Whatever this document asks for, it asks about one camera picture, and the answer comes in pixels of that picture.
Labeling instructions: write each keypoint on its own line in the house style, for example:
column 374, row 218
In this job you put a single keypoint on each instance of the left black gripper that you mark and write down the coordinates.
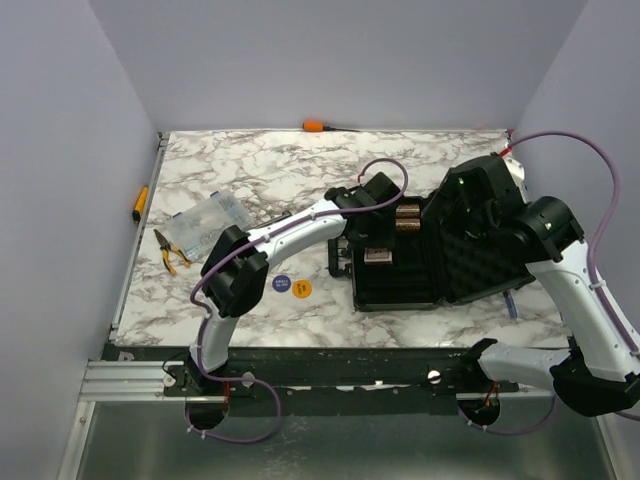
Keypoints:
column 384, row 237

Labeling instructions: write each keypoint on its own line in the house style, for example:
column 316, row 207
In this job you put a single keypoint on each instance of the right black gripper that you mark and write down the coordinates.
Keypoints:
column 449, row 188

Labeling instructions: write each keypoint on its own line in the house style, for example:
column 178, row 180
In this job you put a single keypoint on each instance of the red playing card deck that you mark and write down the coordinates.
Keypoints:
column 379, row 256

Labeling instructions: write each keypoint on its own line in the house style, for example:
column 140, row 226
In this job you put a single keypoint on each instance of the black poker set case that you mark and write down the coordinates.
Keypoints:
column 429, row 268

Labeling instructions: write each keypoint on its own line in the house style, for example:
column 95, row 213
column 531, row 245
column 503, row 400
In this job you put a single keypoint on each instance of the orange big blind button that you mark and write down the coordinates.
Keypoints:
column 301, row 288

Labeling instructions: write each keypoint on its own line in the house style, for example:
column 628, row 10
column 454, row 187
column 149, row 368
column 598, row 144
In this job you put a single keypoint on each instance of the blue small blind button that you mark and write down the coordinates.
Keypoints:
column 281, row 283

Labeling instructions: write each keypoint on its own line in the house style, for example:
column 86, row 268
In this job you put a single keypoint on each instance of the brown poker chip stack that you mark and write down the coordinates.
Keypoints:
column 407, row 211

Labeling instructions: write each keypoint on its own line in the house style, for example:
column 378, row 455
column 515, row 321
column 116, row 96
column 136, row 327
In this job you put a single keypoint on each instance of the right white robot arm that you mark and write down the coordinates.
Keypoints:
column 598, row 373

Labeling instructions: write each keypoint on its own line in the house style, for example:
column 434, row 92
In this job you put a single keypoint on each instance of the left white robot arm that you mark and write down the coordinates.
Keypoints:
column 233, row 279

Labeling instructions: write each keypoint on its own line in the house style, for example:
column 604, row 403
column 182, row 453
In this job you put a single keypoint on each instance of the grey metal clamp bar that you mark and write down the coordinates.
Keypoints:
column 285, row 215

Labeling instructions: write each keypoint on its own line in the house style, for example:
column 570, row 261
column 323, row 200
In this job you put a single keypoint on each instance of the blue pen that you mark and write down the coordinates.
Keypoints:
column 510, row 305

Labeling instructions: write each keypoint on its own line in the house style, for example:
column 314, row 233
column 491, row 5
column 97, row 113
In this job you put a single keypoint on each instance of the orange screwdriver at back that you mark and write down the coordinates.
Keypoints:
column 312, row 126

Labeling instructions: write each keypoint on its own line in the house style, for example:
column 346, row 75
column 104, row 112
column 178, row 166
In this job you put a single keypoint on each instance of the clear plastic parts box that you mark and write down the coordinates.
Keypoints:
column 196, row 230

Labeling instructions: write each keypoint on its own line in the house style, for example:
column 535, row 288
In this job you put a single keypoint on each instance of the orange tool at left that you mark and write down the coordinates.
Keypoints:
column 139, row 205

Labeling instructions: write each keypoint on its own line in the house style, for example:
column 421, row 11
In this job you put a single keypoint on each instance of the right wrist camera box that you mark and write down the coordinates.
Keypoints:
column 516, row 170

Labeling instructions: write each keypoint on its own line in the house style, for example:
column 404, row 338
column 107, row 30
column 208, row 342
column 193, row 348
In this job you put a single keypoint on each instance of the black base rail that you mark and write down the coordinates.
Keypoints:
column 314, row 381

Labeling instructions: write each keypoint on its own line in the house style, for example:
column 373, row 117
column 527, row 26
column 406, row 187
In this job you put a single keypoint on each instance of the yellow handled pliers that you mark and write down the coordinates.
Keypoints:
column 167, row 248

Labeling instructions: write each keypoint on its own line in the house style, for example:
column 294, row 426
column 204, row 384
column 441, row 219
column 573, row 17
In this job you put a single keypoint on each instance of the aluminium extrusion rail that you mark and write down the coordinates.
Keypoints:
column 126, row 381

